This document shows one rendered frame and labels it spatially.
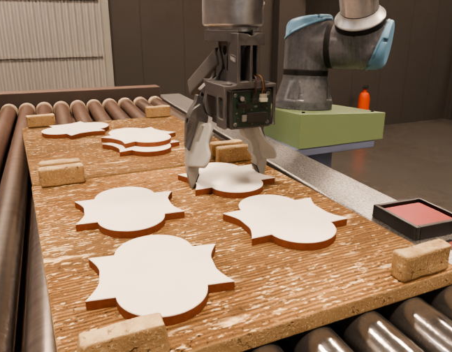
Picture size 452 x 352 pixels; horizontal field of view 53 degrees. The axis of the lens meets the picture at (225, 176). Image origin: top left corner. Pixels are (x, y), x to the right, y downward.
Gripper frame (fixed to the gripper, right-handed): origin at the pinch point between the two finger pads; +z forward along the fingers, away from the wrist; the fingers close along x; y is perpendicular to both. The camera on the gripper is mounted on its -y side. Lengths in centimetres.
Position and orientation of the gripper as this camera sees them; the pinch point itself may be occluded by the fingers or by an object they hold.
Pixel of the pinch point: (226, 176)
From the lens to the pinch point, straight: 64.6
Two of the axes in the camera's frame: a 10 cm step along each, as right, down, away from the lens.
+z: 0.0, 9.5, 3.3
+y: 4.2, 3.0, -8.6
